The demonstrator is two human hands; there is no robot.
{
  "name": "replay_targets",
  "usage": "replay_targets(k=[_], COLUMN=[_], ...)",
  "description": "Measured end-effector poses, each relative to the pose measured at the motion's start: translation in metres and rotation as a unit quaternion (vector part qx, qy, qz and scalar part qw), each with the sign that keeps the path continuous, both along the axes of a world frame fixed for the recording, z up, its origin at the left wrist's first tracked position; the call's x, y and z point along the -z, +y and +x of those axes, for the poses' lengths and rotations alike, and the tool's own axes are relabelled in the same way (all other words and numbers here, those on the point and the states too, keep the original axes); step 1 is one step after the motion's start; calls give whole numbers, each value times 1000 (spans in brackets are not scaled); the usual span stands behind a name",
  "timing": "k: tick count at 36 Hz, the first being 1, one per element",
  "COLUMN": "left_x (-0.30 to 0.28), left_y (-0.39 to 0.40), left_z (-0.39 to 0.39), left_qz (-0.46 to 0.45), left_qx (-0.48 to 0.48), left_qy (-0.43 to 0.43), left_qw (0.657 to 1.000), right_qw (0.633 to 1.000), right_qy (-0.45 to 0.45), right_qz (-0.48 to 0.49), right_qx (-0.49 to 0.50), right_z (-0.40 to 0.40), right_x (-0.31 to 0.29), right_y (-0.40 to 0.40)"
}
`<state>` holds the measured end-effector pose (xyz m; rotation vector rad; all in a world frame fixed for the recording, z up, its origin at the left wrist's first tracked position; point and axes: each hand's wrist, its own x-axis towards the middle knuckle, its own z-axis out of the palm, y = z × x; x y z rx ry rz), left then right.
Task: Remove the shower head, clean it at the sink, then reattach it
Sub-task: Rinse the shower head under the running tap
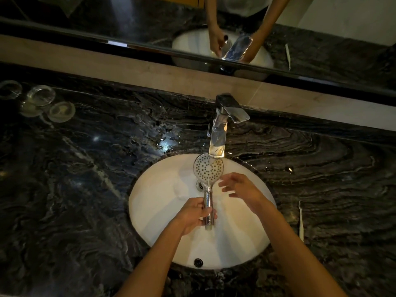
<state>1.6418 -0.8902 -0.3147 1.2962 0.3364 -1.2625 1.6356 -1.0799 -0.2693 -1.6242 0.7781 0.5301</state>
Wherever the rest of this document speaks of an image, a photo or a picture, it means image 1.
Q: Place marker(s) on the person's left hand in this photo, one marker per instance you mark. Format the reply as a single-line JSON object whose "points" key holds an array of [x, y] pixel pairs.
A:
{"points": [[190, 214]]}

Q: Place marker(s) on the chrome basin faucet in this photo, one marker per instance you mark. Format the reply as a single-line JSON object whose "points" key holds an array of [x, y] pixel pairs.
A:
{"points": [[223, 120]]}

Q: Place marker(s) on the wall mirror with dark frame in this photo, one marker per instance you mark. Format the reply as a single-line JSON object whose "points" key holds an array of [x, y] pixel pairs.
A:
{"points": [[92, 24]]}

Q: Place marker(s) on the person's right thumb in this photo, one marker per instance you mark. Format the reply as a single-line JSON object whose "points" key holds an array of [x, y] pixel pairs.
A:
{"points": [[237, 195]]}

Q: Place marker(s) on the person's right forearm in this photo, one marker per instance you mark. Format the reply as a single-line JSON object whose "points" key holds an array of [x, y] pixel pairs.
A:
{"points": [[297, 256]]}

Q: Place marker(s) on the white oval sink basin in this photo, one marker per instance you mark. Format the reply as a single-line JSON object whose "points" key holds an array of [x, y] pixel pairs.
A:
{"points": [[161, 213]]}

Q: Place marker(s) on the person's left thumb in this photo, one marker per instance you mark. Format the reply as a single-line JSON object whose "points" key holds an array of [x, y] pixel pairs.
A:
{"points": [[208, 214]]}

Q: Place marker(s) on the person's right hand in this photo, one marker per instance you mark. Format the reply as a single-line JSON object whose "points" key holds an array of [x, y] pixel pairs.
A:
{"points": [[247, 190]]}

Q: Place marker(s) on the white toothbrush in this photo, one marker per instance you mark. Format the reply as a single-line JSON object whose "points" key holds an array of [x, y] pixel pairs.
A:
{"points": [[301, 222]]}

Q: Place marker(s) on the clear drinking glass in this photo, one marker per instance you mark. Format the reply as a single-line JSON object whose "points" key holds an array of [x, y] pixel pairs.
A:
{"points": [[29, 110], [10, 89], [62, 112], [40, 95]]}

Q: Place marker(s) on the chrome handheld shower head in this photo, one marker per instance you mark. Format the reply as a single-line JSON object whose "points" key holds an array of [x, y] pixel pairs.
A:
{"points": [[208, 166]]}

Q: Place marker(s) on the person's left forearm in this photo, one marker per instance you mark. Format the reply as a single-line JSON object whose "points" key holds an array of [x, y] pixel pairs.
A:
{"points": [[151, 262]]}

